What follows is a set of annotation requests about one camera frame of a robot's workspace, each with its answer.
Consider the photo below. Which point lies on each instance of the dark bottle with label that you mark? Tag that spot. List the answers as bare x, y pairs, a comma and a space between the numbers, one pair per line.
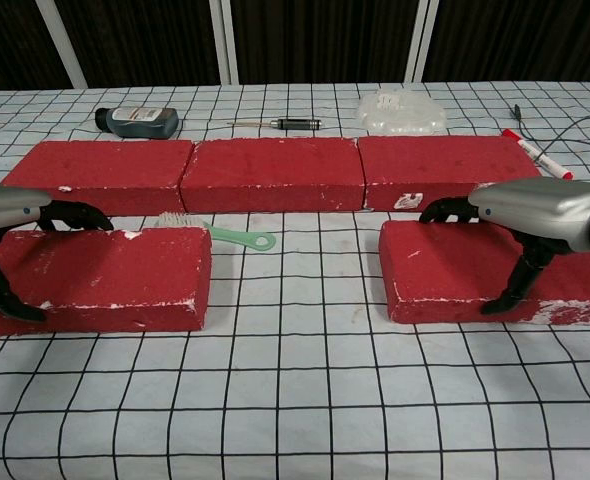
145, 122

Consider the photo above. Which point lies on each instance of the clear plastic bag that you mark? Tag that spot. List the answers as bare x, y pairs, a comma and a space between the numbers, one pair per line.
400, 115

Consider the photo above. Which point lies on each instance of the green scrubbing brush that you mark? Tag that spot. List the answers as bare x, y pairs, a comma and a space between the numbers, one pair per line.
240, 239

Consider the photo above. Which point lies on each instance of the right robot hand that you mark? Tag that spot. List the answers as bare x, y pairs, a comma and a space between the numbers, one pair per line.
535, 205

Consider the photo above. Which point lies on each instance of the red brick chipped white edges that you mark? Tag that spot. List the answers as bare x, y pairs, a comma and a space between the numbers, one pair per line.
115, 270

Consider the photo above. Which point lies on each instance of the red brick with white label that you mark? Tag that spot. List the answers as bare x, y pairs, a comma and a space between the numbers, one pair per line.
440, 160

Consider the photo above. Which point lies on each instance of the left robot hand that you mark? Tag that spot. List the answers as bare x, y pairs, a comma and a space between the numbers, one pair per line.
5, 207

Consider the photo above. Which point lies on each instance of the plain red brick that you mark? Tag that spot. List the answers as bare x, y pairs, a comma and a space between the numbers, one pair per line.
275, 170
100, 167

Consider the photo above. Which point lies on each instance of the red brick large white scuff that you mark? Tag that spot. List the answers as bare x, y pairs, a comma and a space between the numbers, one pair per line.
445, 265

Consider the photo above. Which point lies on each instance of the white marker red cap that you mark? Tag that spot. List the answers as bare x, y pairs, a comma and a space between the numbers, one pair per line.
535, 152

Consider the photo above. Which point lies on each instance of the checkered white tablecloth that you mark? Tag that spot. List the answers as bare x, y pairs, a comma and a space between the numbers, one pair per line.
295, 375

